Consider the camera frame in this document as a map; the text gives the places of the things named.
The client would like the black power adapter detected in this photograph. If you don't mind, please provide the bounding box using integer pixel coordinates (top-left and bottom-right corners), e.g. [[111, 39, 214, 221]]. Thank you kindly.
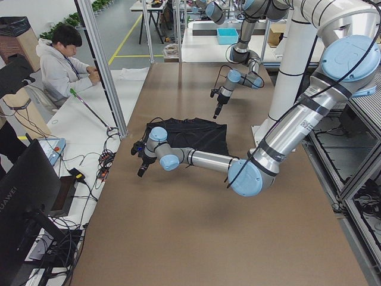
[[68, 168, 86, 183]]

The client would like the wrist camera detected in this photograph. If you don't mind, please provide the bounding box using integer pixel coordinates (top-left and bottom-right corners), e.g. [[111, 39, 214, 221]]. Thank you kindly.
[[210, 88, 220, 98], [130, 141, 145, 156]]

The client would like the black Huawei monitor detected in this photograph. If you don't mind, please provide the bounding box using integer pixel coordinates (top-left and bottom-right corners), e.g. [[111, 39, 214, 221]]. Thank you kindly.
[[1, 139, 64, 285]]

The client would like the cardboard box with bag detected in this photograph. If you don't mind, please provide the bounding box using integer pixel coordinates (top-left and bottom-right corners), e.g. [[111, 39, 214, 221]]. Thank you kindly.
[[1, 17, 56, 139]]

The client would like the black graphic t-shirt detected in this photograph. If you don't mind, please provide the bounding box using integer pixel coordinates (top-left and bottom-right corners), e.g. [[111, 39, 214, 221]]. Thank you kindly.
[[143, 118, 229, 156]]

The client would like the blue plastic tray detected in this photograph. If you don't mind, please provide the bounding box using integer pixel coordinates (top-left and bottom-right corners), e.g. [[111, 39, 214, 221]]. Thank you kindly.
[[217, 28, 239, 45]]

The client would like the red black usb hub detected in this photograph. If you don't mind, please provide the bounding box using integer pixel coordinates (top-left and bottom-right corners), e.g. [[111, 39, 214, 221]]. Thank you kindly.
[[96, 151, 115, 182]]

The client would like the metal reacher grabber tool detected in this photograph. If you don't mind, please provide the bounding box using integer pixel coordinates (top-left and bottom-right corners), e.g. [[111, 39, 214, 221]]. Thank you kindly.
[[70, 88, 118, 135]]

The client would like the white cloth on table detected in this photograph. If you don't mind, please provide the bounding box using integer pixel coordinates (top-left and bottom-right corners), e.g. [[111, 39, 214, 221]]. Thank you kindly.
[[118, 67, 149, 81]]

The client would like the aluminium frame post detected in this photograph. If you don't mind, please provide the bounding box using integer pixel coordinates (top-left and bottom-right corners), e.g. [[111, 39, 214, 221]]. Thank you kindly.
[[74, 0, 127, 138]]

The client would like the seated person in hoodie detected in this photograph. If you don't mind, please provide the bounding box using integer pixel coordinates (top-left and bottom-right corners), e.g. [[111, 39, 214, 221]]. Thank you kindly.
[[36, 24, 100, 107]]

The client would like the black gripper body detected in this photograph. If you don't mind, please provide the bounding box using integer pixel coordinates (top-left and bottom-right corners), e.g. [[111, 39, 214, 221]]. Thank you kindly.
[[141, 150, 157, 167], [217, 94, 229, 106]]

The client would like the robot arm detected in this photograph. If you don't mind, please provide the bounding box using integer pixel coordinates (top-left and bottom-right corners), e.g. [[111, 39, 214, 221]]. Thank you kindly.
[[138, 35, 380, 197], [210, 1, 289, 119]]

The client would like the teach pendant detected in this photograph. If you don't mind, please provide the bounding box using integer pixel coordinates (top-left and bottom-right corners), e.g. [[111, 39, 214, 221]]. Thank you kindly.
[[38, 138, 66, 166]]

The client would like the white central robot column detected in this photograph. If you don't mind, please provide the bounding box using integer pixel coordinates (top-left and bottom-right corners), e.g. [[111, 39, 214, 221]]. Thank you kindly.
[[253, 1, 318, 144]]

